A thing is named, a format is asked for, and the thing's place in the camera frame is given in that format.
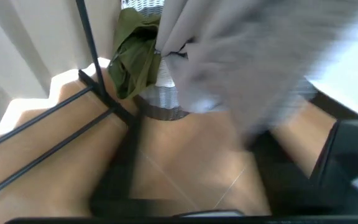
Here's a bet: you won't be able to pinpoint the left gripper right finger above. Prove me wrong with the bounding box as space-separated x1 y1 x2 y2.
247 131 323 216

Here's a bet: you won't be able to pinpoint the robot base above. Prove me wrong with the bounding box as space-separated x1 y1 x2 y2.
310 118 358 215

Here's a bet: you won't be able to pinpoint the black clothes rack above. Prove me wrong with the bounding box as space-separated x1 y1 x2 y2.
0 0 140 203

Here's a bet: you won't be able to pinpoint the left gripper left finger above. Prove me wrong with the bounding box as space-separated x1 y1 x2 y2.
89 118 143 216

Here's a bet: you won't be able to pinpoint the pale grey shorts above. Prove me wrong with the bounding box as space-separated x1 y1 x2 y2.
155 0 358 139

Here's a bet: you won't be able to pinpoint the white laundry basket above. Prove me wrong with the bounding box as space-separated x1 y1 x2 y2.
121 0 319 122

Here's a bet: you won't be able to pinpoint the green printed t-shirt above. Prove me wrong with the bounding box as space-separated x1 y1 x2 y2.
107 7 163 100

